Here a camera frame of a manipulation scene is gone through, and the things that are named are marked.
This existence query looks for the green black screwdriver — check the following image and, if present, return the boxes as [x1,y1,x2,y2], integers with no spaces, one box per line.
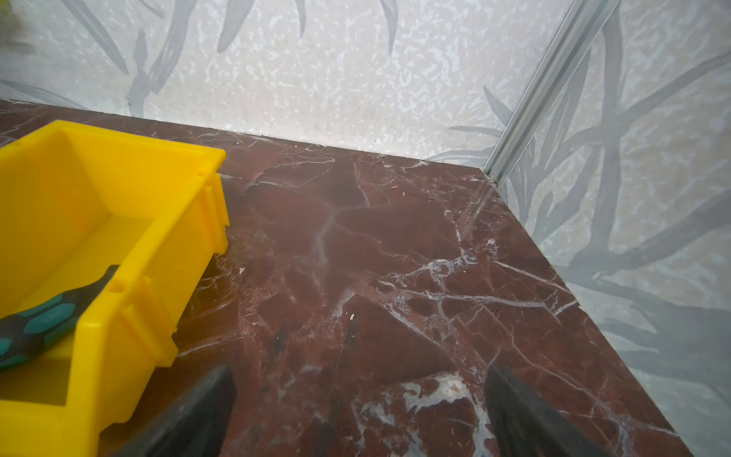
[1,265,119,371]

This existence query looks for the aluminium frame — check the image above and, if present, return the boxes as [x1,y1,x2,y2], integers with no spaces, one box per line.
[483,0,619,189]

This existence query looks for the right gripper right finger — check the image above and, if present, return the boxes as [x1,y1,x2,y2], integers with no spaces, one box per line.
[484,365,608,456]

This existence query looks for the yellow plastic bin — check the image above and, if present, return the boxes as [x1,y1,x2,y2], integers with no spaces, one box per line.
[1,121,230,456]

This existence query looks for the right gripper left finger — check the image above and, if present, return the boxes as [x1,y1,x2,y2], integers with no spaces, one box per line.
[115,366,237,456]

